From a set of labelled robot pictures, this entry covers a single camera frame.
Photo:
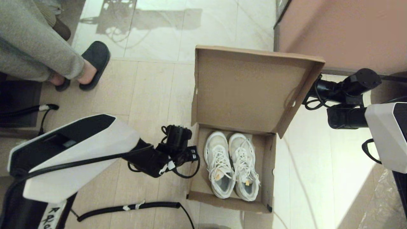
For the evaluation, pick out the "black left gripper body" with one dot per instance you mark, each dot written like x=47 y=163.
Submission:
x=175 y=156

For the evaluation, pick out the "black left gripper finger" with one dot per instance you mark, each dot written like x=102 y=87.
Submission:
x=194 y=153

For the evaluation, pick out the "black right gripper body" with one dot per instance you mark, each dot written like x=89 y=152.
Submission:
x=330 y=90

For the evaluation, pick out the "white mesh sneaker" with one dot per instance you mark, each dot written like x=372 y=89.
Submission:
x=219 y=159
x=244 y=159

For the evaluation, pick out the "brown cardboard shoe box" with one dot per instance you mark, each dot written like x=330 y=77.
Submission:
x=248 y=89

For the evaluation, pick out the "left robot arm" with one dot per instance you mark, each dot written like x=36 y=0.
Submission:
x=79 y=152

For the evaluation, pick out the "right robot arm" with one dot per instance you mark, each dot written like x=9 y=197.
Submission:
x=388 y=133

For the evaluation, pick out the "pink cabinet with grey base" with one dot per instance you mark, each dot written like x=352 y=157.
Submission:
x=343 y=31

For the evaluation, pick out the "black corrugated conduit, two tapes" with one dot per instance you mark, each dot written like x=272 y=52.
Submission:
x=127 y=208

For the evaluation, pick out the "dark grey slipper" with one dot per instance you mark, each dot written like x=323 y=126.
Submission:
x=65 y=86
x=98 y=57

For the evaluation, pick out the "black corrugated conduit, taped end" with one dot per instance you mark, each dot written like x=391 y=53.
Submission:
x=22 y=110

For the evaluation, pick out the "dark grey floor mat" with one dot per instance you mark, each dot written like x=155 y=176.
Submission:
x=16 y=98

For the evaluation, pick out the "beige ribbed round stool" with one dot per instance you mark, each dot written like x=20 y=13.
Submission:
x=60 y=28

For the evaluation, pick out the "grey crumpled cloth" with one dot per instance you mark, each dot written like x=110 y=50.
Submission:
x=52 y=6

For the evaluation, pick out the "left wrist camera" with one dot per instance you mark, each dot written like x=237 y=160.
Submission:
x=178 y=136

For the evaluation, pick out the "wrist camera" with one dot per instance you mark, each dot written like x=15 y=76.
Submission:
x=362 y=79
x=178 y=136

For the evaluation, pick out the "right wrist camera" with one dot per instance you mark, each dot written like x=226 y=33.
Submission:
x=362 y=79

